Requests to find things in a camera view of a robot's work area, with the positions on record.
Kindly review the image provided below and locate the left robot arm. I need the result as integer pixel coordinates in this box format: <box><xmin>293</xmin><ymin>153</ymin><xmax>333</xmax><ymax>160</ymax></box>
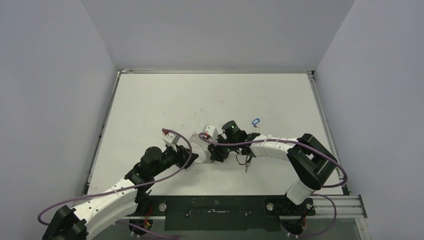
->
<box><xmin>42</xmin><ymin>145</ymin><xmax>199</xmax><ymax>240</ymax></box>

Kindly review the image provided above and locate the clear plastic keyring holder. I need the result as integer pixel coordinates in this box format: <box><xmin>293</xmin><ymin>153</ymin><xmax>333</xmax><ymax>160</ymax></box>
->
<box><xmin>189</xmin><ymin>131</ymin><xmax>213</xmax><ymax>164</ymax></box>

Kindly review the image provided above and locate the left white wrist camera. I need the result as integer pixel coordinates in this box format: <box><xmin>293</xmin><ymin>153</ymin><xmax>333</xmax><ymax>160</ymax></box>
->
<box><xmin>162</xmin><ymin>130</ymin><xmax>180</xmax><ymax>152</ymax></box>

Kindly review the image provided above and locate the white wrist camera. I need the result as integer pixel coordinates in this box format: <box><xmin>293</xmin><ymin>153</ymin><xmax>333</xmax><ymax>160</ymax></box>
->
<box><xmin>203</xmin><ymin>125</ymin><xmax>220</xmax><ymax>142</ymax></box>
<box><xmin>162</xmin><ymin>130</ymin><xmax>180</xmax><ymax>152</ymax></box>

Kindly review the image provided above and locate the blue tagged key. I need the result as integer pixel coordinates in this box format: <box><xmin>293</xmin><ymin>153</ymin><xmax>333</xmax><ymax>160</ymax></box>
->
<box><xmin>251</xmin><ymin>118</ymin><xmax>261</xmax><ymax>128</ymax></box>

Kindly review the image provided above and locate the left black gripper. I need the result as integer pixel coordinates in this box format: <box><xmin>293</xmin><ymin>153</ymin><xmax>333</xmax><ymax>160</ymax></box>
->
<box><xmin>151</xmin><ymin>143</ymin><xmax>198</xmax><ymax>177</ymax></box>

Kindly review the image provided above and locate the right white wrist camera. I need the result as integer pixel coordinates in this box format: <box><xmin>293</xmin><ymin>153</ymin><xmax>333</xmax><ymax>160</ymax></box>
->
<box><xmin>203</xmin><ymin>125</ymin><xmax>220</xmax><ymax>142</ymax></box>

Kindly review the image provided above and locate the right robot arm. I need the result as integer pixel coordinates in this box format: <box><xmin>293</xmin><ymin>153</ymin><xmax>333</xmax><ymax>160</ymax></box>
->
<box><xmin>198</xmin><ymin>120</ymin><xmax>340</xmax><ymax>215</ymax></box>

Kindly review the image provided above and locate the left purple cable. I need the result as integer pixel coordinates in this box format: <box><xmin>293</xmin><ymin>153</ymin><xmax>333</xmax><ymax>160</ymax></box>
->
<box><xmin>37</xmin><ymin>128</ymin><xmax>194</xmax><ymax>240</ymax></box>

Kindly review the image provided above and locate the aluminium front rail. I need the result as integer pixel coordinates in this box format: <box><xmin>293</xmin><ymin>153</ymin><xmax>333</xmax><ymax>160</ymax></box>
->
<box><xmin>67</xmin><ymin>195</ymin><xmax>368</xmax><ymax>220</ymax></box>

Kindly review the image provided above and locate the black tagged key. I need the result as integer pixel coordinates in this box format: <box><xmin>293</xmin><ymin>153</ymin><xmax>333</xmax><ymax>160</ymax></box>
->
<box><xmin>244</xmin><ymin>158</ymin><xmax>252</xmax><ymax>173</ymax></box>

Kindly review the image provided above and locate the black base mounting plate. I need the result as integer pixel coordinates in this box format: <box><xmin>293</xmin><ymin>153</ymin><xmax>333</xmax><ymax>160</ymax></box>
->
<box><xmin>128</xmin><ymin>195</ymin><xmax>316</xmax><ymax>232</ymax></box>

